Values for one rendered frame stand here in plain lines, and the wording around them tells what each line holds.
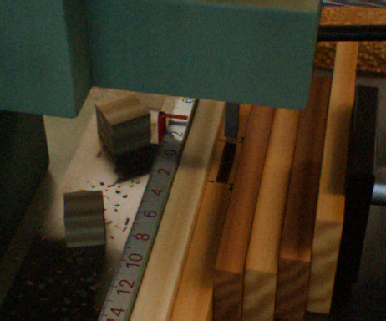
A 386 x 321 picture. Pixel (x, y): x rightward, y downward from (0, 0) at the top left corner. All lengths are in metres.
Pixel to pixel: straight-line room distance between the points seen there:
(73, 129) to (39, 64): 0.34
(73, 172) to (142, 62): 0.28
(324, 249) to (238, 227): 0.05
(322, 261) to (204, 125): 0.14
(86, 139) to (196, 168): 0.28
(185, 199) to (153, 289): 0.08
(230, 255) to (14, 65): 0.17
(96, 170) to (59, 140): 0.06
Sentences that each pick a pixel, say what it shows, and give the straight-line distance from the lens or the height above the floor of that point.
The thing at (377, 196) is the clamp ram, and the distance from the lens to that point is 0.54.
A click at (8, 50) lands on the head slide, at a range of 0.50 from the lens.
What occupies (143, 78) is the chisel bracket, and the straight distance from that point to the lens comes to 0.53.
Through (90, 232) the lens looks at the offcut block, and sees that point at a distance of 0.70.
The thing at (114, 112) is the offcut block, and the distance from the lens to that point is 0.79.
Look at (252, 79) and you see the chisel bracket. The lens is 0.51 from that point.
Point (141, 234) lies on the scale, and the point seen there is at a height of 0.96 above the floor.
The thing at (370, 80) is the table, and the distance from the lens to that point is 0.74.
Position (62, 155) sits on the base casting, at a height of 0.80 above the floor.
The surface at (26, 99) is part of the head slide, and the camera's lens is 0.52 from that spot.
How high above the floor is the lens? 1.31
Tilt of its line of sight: 40 degrees down
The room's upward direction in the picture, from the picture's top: straight up
